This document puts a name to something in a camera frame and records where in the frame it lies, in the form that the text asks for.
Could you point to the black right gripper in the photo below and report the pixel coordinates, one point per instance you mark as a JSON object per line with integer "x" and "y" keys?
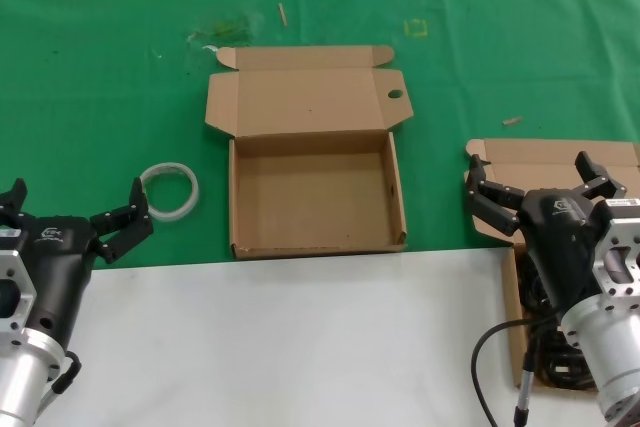
{"x": 560, "y": 237}

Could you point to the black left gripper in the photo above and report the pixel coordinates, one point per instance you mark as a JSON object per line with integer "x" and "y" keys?
{"x": 60, "y": 267}

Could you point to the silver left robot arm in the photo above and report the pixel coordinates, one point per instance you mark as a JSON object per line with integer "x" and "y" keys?
{"x": 22, "y": 377}

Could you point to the open cardboard box with hole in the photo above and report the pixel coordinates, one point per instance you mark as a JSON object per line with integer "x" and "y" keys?
{"x": 310, "y": 197}

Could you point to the small wood chip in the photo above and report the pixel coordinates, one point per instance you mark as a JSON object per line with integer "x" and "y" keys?
{"x": 512, "y": 121}

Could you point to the green table cloth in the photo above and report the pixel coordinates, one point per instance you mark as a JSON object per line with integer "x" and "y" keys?
{"x": 75, "y": 97}

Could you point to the clear tape roll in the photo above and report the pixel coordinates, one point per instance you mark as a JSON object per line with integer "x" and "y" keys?
{"x": 192, "y": 197}

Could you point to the thin wooden stick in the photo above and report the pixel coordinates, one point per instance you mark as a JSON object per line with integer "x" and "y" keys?
{"x": 283, "y": 14}

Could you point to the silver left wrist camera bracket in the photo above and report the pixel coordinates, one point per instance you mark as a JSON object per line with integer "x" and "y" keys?
{"x": 12, "y": 267}

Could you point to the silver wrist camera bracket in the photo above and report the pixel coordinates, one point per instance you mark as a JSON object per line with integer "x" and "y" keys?
{"x": 12, "y": 267}
{"x": 620, "y": 247}

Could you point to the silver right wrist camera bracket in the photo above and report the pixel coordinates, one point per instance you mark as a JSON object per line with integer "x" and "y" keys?
{"x": 620, "y": 247}

